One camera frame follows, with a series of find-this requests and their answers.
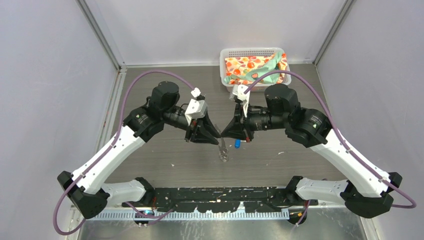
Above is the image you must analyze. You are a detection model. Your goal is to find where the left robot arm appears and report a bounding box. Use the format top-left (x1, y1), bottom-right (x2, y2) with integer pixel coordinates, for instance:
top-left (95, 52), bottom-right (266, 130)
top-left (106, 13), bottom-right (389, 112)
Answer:
top-left (57, 81), bottom-right (221, 219)

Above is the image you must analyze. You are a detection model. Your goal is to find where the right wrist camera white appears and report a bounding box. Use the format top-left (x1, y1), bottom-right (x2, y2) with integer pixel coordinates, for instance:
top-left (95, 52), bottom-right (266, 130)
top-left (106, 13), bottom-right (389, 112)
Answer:
top-left (229, 84), bottom-right (250, 118)

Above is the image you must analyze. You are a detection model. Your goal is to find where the aluminium frame rail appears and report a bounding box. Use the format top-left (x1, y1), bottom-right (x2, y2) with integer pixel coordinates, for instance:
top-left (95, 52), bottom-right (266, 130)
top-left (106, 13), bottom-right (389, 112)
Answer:
top-left (70, 185), bottom-right (374, 222)

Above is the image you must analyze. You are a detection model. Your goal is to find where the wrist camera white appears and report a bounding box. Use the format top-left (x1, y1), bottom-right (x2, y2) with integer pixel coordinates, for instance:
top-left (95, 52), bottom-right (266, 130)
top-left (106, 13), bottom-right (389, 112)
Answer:
top-left (184, 87), bottom-right (208, 125)
top-left (229, 84), bottom-right (250, 118)

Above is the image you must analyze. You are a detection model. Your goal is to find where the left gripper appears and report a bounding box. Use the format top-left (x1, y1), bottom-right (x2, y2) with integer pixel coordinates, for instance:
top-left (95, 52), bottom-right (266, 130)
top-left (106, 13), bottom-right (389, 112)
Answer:
top-left (162, 106), bottom-right (221, 144)

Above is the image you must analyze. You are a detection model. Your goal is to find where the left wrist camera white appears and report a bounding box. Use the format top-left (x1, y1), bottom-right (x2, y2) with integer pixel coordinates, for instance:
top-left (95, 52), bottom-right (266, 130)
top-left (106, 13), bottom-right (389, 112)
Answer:
top-left (184, 87), bottom-right (208, 125)

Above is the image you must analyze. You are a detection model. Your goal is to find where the large metal keyring disc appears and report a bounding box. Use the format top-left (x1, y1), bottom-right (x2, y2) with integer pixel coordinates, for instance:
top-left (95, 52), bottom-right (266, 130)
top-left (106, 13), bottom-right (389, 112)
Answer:
top-left (218, 137), bottom-right (229, 163)

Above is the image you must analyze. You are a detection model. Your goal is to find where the white plastic basket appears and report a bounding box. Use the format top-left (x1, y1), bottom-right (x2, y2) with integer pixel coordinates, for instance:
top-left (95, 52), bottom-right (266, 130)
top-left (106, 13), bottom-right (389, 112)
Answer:
top-left (219, 47), bottom-right (290, 91)

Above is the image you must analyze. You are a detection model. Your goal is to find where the floral patterned cloth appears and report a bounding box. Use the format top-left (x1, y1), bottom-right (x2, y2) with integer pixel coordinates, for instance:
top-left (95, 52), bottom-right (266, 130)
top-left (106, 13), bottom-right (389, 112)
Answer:
top-left (223, 51), bottom-right (288, 85)

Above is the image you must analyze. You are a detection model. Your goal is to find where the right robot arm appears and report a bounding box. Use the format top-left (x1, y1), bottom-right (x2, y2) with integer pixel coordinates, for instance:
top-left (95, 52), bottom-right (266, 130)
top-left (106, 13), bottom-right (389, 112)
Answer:
top-left (221, 84), bottom-right (402, 219)

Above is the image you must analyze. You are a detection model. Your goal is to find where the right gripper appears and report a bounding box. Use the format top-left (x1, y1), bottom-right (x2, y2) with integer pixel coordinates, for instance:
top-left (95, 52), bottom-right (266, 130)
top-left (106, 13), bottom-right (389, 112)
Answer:
top-left (220, 100), bottom-right (288, 142)

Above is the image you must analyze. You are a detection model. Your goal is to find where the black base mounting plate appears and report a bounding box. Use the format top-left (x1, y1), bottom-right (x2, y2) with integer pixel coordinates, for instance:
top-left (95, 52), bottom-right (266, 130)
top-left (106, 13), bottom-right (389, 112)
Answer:
top-left (141, 186), bottom-right (307, 213)

